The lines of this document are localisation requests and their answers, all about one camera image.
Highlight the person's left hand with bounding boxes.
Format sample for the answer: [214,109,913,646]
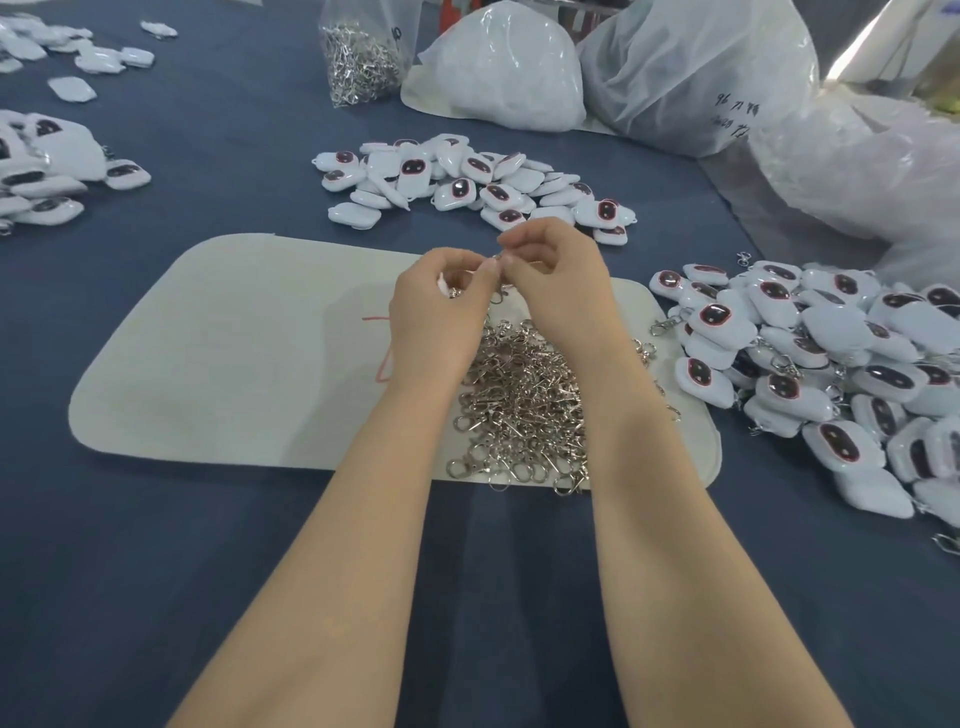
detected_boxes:
[384,247,504,399]

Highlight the person's right hand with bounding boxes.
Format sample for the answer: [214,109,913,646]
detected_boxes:
[495,217,632,395]

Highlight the pile of metal clasps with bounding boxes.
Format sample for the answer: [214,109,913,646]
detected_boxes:
[445,277,681,497]

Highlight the clear bag of metal clasps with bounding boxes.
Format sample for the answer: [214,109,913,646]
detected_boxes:
[318,0,423,108]

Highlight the pile of finished fobs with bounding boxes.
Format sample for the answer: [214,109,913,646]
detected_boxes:
[645,255,960,554]

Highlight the person's left forearm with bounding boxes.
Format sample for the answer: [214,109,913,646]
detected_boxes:
[168,384,464,728]

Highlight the person's right forearm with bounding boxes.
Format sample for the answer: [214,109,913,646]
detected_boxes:
[585,372,854,728]

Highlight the thin red thread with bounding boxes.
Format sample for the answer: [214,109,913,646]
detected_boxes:
[360,313,398,383]

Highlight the cream felt work mat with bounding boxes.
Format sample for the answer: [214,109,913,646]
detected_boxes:
[67,232,723,491]

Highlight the round white plastic bag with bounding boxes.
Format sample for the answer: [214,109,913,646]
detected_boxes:
[400,0,588,134]

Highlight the large translucent plastic bag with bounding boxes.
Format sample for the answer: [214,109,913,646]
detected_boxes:
[577,0,821,159]

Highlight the crumpled clear plastic bag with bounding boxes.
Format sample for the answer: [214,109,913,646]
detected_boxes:
[747,87,960,290]

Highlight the white plastic sheet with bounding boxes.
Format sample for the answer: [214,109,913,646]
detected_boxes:
[822,0,960,86]

